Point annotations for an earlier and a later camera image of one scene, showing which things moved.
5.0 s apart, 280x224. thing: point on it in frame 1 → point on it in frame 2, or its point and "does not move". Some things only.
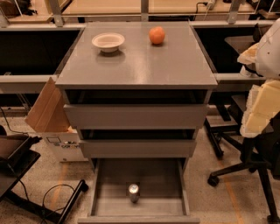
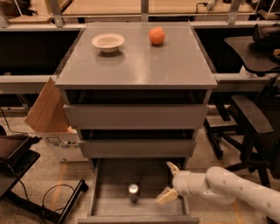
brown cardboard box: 50,115 does not move
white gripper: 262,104 → 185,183
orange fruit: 157,35 does not move
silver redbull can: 133,191 does not move
